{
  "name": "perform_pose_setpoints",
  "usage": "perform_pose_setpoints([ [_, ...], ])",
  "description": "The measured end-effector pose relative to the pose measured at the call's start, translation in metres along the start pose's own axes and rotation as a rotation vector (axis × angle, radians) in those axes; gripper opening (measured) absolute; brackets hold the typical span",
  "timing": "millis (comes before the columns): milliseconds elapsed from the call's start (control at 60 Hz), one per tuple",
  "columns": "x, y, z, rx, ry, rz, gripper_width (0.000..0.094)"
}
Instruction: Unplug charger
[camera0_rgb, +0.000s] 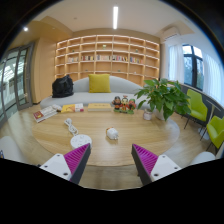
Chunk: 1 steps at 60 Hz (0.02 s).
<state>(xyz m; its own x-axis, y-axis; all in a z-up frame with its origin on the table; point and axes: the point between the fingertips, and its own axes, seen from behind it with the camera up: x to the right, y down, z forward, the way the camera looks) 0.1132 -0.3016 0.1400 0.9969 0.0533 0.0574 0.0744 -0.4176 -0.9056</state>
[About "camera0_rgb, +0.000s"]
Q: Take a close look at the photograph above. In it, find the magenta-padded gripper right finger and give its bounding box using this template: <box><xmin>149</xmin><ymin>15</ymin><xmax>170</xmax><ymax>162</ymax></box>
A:
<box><xmin>131</xmin><ymin>143</ymin><xmax>183</xmax><ymax>186</ymax></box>

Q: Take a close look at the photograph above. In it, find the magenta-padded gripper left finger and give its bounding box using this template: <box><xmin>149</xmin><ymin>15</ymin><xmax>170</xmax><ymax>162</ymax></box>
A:
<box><xmin>39</xmin><ymin>143</ymin><xmax>92</xmax><ymax>185</ymax></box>

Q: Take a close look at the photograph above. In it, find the white charger with gold band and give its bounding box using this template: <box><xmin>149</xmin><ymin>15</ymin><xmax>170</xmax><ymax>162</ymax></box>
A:
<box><xmin>105</xmin><ymin>126</ymin><xmax>120</xmax><ymax>141</ymax></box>

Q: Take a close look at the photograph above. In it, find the white round power strip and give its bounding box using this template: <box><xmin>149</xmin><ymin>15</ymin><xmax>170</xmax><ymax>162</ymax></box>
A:
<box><xmin>69</xmin><ymin>133</ymin><xmax>93</xmax><ymax>150</ymax></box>

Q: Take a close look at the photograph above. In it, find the small white red jar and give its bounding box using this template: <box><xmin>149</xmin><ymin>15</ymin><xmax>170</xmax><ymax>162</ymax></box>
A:
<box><xmin>143</xmin><ymin>109</ymin><xmax>154</xmax><ymax>121</ymax></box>

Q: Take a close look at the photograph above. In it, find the yellow and red book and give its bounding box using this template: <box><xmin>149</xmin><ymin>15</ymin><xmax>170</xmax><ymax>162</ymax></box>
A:
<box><xmin>60</xmin><ymin>103</ymin><xmax>85</xmax><ymax>114</ymax></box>

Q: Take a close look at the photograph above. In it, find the flat tan book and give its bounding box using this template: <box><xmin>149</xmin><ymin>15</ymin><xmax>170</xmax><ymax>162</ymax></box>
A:
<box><xmin>87</xmin><ymin>102</ymin><xmax>113</xmax><ymax>112</ymax></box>

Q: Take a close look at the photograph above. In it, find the colourful three-figure figurine set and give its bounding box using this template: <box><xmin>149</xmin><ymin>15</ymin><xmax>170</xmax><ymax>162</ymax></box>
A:
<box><xmin>111</xmin><ymin>95</ymin><xmax>137</xmax><ymax>115</ymax></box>

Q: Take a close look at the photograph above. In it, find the white chair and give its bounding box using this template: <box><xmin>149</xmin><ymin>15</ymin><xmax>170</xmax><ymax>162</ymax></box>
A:
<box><xmin>189</xmin><ymin>151</ymin><xmax>224</xmax><ymax>167</ymax></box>

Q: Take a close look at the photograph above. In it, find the green plant in white pot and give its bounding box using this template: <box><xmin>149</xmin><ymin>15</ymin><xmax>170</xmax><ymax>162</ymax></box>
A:
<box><xmin>134</xmin><ymin>78</ymin><xmax>192</xmax><ymax>122</ymax></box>

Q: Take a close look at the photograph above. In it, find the black backpack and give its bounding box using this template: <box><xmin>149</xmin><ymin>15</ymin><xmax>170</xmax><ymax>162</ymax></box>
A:
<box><xmin>51</xmin><ymin>74</ymin><xmax>75</xmax><ymax>99</ymax></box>

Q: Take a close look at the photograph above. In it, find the green chair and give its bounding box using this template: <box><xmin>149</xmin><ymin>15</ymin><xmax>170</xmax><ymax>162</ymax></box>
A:
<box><xmin>183</xmin><ymin>88</ymin><xmax>209</xmax><ymax>131</ymax></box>
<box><xmin>205</xmin><ymin>114</ymin><xmax>224</xmax><ymax>153</ymax></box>

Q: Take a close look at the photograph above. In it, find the light grey curved sofa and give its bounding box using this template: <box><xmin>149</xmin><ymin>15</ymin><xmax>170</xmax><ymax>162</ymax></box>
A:
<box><xmin>39</xmin><ymin>75</ymin><xmax>148</xmax><ymax>109</ymax></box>

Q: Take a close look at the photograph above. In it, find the yellow cushion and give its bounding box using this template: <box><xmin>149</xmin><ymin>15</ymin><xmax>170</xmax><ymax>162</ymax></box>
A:
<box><xmin>88</xmin><ymin>73</ymin><xmax>112</xmax><ymax>94</ymax></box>

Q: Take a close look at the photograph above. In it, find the grey-framed glass door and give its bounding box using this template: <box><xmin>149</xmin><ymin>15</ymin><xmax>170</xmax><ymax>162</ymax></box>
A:
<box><xmin>0</xmin><ymin>42</ymin><xmax>36</xmax><ymax>124</ymax></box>

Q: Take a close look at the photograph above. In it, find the white sheer curtain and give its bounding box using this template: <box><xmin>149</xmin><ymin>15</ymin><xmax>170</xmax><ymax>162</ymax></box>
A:
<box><xmin>168</xmin><ymin>44</ymin><xmax>184</xmax><ymax>83</ymax></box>
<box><xmin>203</xmin><ymin>53</ymin><xmax>224</xmax><ymax>106</ymax></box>

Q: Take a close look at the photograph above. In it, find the dark-framed window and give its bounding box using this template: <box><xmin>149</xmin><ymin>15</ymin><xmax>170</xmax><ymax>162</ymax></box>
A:
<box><xmin>182</xmin><ymin>44</ymin><xmax>205</xmax><ymax>91</ymax></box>

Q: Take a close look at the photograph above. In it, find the wooden lit shelf unit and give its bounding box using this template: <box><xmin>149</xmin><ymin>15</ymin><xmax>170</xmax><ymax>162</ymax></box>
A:
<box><xmin>54</xmin><ymin>34</ymin><xmax>161</xmax><ymax>88</ymax></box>

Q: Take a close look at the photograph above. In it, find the long ceiling light strip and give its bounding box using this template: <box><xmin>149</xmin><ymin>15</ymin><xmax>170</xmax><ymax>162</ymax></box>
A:
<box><xmin>112</xmin><ymin>5</ymin><xmax>119</xmax><ymax>30</ymax></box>

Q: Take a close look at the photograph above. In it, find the white power cable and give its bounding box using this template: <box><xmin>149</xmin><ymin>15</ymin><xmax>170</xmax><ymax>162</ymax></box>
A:
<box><xmin>63</xmin><ymin>117</ymin><xmax>80</xmax><ymax>136</ymax></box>

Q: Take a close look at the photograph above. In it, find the white wall air conditioner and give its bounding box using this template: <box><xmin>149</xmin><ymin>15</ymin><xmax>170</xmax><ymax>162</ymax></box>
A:
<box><xmin>162</xmin><ymin>26</ymin><xmax>181</xmax><ymax>41</ymax></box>

